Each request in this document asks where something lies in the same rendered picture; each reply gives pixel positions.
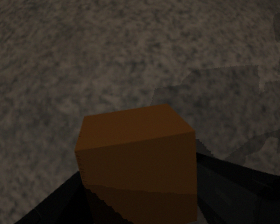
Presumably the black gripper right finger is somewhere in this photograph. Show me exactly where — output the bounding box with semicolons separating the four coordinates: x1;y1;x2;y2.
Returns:
196;152;280;224

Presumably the brown block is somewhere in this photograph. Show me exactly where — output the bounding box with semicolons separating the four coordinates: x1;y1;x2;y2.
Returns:
75;103;197;224

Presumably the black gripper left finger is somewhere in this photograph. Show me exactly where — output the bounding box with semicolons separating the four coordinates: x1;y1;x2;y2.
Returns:
15;172;93;224

